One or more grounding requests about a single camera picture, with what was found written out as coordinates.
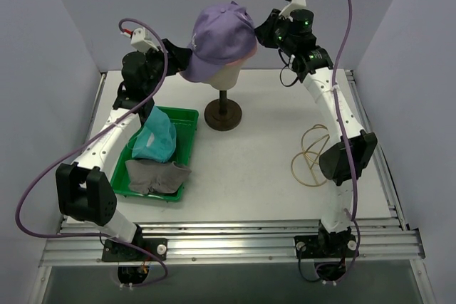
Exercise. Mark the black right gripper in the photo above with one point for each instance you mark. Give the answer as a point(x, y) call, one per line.
point(270, 27)

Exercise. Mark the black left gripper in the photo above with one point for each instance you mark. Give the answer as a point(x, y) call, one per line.
point(170, 55)

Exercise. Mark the pink baseball cap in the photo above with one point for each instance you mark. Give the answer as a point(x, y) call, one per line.
point(242, 60)

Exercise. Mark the purple baseball cap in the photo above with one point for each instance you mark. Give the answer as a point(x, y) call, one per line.
point(222, 33)

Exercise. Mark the teal cap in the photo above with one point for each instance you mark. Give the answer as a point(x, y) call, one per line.
point(156, 140)

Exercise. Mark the grey cap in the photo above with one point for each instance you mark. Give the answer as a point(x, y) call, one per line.
point(148, 176)

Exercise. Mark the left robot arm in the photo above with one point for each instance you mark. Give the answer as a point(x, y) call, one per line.
point(83, 187)

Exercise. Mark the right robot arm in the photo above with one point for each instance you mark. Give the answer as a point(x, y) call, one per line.
point(351, 147)

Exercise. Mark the green plastic tray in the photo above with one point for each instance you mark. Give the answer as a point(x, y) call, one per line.
point(185, 122)

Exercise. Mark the mannequin head stand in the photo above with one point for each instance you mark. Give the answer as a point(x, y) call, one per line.
point(224, 114)

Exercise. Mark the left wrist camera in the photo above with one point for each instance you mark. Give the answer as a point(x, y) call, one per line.
point(140, 40)

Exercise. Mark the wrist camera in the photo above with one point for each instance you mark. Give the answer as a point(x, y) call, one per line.
point(292, 6)
point(140, 40)

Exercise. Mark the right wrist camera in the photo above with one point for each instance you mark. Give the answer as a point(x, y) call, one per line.
point(292, 6)

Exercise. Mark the gold wire hat frame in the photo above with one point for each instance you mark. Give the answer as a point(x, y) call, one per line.
point(311, 155)

